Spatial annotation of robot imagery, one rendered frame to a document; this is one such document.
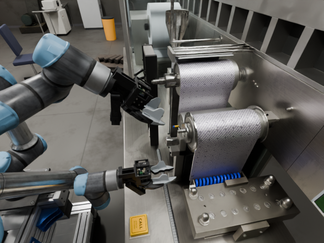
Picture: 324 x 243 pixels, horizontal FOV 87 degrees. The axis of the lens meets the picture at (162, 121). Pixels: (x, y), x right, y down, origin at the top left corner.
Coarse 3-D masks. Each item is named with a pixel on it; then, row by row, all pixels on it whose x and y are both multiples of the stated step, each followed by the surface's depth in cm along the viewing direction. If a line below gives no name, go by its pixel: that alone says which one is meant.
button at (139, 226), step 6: (132, 216) 72; (138, 216) 72; (144, 216) 72; (132, 222) 70; (138, 222) 70; (144, 222) 70; (132, 228) 68; (138, 228) 68; (144, 228) 68; (132, 234) 67; (138, 234) 67; (144, 234) 69
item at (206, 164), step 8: (200, 152) 62; (208, 152) 63; (216, 152) 64; (224, 152) 65; (232, 152) 66; (240, 152) 66; (248, 152) 68; (200, 160) 65; (208, 160) 66; (216, 160) 67; (224, 160) 68; (232, 160) 69; (240, 160) 70; (192, 168) 68; (200, 168) 69; (208, 168) 70; (216, 168) 71; (224, 168) 72; (232, 168) 73; (240, 168) 74; (192, 176) 72; (200, 176) 73; (208, 176) 74
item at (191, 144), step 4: (256, 112) 63; (260, 116) 62; (188, 120) 63; (260, 120) 61; (192, 124) 59; (192, 128) 59; (192, 132) 59; (260, 132) 62; (192, 136) 60; (260, 136) 63; (192, 140) 60; (192, 144) 61
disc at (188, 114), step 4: (188, 112) 63; (188, 116) 63; (192, 116) 59; (184, 120) 69; (192, 120) 58; (196, 128) 56; (196, 132) 56; (196, 136) 56; (196, 140) 57; (188, 144) 67; (196, 144) 57; (192, 148) 62; (196, 148) 59
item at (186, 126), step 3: (183, 123) 63; (186, 123) 62; (189, 123) 62; (183, 126) 63; (186, 126) 60; (189, 126) 60; (186, 129) 60; (189, 129) 60; (186, 132) 60; (189, 132) 60; (183, 135) 65; (186, 135) 61; (189, 135) 60; (183, 138) 66; (186, 138) 61; (189, 138) 60; (186, 141) 62; (189, 141) 61
